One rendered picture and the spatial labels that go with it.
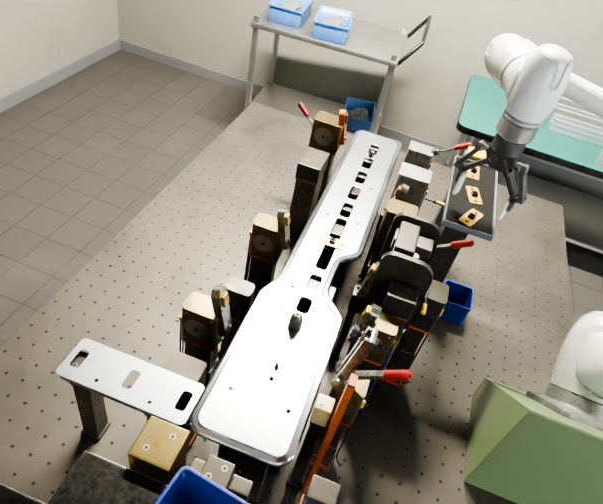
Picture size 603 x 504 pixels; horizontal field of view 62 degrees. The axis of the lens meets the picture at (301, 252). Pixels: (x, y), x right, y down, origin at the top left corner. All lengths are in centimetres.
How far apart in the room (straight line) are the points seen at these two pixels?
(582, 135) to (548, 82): 218
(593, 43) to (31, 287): 354
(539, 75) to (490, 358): 92
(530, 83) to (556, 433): 76
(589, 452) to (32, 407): 131
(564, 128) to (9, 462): 306
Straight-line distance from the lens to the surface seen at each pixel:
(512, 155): 133
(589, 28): 388
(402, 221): 131
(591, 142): 344
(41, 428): 146
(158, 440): 99
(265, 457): 106
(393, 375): 105
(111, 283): 171
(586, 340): 144
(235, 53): 437
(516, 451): 136
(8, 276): 279
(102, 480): 101
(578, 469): 139
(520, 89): 127
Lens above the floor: 195
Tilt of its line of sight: 42 degrees down
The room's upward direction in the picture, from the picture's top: 13 degrees clockwise
